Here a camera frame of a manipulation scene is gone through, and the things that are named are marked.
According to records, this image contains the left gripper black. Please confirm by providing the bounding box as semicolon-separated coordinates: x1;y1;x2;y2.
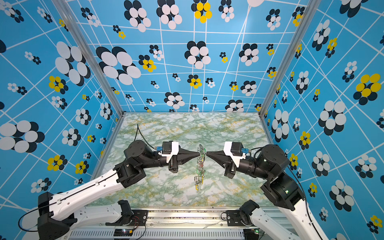
139;143;199;173

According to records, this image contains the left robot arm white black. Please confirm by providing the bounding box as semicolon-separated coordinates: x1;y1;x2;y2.
37;140;200;240

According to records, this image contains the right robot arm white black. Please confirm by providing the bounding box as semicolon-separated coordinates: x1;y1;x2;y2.
206;142;327;240

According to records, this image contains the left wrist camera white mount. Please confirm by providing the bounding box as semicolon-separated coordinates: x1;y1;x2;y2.
155;141;179;164

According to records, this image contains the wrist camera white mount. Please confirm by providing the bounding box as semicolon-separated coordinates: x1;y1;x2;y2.
155;141;179;164
223;142;249;168

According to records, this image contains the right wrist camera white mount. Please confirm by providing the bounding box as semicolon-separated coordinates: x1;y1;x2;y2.
223;142;249;168

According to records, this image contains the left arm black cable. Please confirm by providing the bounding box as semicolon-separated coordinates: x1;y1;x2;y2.
17;123;157;233

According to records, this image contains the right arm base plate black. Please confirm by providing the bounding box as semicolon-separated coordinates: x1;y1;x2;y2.
226;209;270;227

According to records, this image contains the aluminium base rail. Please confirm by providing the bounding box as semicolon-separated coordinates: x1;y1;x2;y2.
55;206;319;240

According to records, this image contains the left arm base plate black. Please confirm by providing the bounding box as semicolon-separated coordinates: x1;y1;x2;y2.
105;210;149;226

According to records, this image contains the right corner aluminium post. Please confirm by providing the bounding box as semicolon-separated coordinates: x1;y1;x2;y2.
260;0;321;118

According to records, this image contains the corner aluminium post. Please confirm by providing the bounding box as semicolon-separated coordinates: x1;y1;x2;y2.
260;0;321;118
52;1;124;118

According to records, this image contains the left corner aluminium post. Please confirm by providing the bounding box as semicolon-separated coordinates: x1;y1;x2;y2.
52;1;124;118

